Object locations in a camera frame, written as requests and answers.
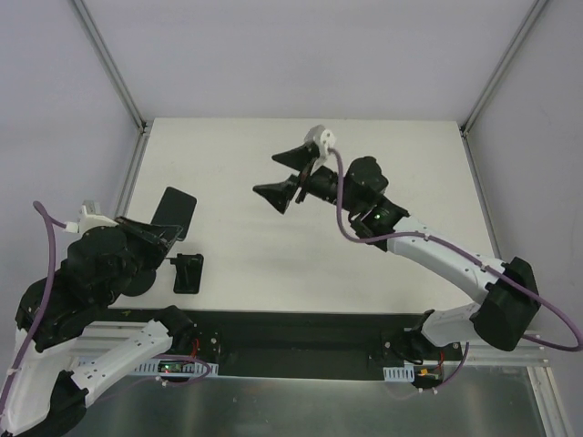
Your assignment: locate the black round-base phone stand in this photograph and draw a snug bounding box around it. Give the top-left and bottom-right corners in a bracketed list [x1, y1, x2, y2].
[121, 269, 157, 297]

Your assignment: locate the black folding phone stand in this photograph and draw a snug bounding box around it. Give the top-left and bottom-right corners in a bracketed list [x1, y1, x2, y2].
[168, 253, 204, 295]

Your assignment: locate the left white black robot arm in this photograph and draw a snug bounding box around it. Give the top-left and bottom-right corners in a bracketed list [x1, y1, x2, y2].
[1, 217, 195, 436]

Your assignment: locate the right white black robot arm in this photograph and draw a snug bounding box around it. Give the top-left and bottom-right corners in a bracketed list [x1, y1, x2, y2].
[253, 143, 540, 361]

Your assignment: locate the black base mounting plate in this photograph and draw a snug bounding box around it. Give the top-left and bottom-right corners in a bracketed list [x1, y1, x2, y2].
[86, 305, 523, 381]

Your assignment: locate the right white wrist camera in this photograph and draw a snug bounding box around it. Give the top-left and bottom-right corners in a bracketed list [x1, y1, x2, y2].
[304, 125, 336, 170]

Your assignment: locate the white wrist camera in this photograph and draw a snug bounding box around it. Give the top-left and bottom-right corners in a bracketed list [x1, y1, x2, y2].
[304, 125, 336, 170]
[64, 200, 117, 235]

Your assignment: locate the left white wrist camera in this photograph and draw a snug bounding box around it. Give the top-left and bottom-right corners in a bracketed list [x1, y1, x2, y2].
[64, 200, 117, 235]

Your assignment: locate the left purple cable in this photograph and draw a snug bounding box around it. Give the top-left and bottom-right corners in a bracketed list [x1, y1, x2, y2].
[0, 199, 213, 424]

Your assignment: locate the front aluminium rail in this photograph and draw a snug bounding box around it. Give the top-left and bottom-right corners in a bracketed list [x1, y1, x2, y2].
[68, 321, 549, 367]

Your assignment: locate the left aluminium frame post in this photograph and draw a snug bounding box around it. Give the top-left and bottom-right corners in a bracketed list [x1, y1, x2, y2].
[68, 0, 148, 134]

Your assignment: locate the aluminium frame post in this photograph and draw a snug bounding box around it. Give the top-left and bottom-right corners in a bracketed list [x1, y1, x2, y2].
[68, 0, 148, 134]
[458, 0, 552, 137]

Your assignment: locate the left white slotted cable duct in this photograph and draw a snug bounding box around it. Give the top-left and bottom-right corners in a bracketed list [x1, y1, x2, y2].
[77, 357, 219, 378]

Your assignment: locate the white slotted cable duct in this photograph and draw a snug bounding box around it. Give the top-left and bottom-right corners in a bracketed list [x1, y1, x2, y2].
[383, 365, 415, 383]
[77, 357, 219, 378]

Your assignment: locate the right aluminium frame post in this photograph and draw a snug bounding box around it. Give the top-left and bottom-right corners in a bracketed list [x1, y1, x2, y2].
[458, 0, 552, 137]

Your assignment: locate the right white slotted cable duct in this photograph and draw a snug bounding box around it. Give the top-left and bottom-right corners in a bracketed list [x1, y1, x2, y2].
[383, 365, 415, 383]

